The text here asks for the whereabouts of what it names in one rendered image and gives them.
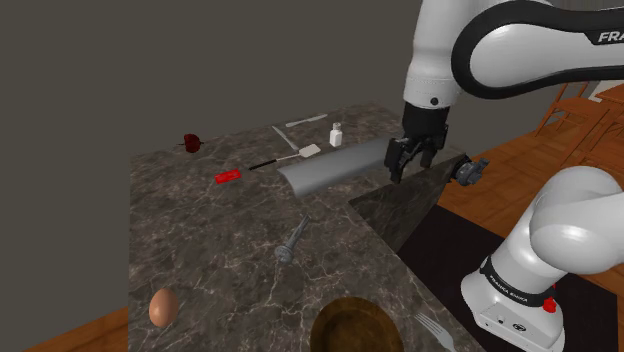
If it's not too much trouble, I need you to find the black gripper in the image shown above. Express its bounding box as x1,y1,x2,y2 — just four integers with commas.
383,102,450,185

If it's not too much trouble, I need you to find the grey curved panel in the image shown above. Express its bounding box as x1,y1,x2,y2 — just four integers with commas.
276,137,392,199

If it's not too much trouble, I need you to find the dark robot stand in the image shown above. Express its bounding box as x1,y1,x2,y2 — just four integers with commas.
396,204,624,352

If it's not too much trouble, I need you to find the silver butter knife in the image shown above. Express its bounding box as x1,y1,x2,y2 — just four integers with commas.
284,113,329,129

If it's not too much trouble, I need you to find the grey metal kitchen tool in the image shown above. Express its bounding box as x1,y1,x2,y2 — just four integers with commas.
273,213,312,266

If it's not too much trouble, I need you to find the wooden chair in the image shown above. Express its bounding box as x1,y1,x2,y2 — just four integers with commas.
534,81,612,144

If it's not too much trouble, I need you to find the silver fork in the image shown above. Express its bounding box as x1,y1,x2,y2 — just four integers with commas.
413,311,457,352

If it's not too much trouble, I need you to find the brown wooden bowl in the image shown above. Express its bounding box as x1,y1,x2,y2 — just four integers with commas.
309,296,405,352

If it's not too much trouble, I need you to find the red flat rectangular box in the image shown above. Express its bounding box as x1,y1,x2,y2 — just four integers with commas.
214,168,243,185

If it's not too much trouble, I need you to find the dark red apple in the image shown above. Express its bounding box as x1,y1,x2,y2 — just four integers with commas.
183,133,204,154

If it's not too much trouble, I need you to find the brown egg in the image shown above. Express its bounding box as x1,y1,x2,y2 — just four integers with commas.
147,287,181,329

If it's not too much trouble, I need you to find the black handled white spatula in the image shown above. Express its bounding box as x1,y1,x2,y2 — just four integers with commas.
247,143,322,172

